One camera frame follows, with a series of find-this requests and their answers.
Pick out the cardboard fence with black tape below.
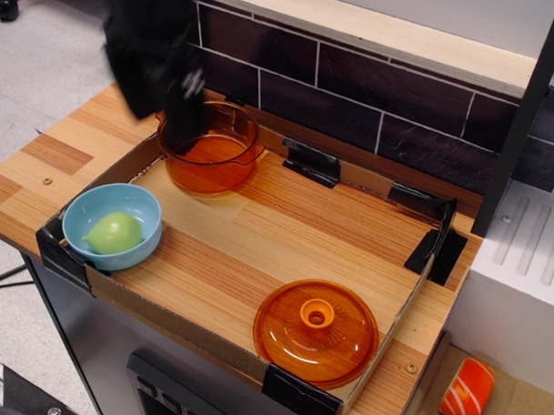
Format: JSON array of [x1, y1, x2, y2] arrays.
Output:
[[29, 89, 474, 415]]

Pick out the toy oven control panel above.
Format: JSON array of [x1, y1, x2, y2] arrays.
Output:
[[126, 354, 226, 415]]

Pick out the black caster wheel far left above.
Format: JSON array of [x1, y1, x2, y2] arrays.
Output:
[[0, 0, 19, 23]]

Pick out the light blue bowl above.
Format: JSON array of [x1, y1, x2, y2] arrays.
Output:
[[62, 183, 163, 271]]

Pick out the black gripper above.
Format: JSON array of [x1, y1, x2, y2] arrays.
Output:
[[104, 0, 206, 150]]

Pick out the orange salmon sushi toy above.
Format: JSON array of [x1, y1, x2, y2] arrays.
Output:
[[439, 357, 496, 415]]

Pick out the white toy sink drainer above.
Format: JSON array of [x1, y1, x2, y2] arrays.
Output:
[[446, 181, 554, 394]]

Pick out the light wooden shelf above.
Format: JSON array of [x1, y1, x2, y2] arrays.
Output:
[[214, 0, 537, 98]]

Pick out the orange transparent pot lid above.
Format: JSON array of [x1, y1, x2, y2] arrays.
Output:
[[253, 279, 380, 390]]

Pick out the dark grey vertical post right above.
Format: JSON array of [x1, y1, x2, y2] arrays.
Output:
[[472, 19, 554, 238]]

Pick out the green toy pear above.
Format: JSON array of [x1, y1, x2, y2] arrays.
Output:
[[81, 212, 143, 255]]

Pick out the orange transparent pot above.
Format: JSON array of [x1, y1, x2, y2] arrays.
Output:
[[156, 100, 265, 195]]

